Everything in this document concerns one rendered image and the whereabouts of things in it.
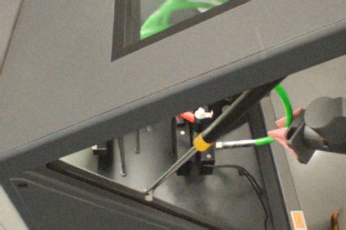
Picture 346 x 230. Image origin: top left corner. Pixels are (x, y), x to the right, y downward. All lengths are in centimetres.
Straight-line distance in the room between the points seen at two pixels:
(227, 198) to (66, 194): 70
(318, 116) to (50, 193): 41
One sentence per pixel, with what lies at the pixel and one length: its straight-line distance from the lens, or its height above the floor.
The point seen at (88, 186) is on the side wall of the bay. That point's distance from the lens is 54.
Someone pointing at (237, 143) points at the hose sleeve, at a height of 115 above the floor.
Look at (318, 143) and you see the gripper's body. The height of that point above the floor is 130.
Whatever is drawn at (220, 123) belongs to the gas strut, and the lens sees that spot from 45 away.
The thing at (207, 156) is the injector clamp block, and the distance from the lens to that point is 105.
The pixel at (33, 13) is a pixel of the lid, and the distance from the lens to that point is 60.
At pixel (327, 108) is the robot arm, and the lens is 65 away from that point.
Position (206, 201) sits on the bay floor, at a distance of 116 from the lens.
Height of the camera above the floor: 186
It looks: 51 degrees down
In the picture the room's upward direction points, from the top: 4 degrees clockwise
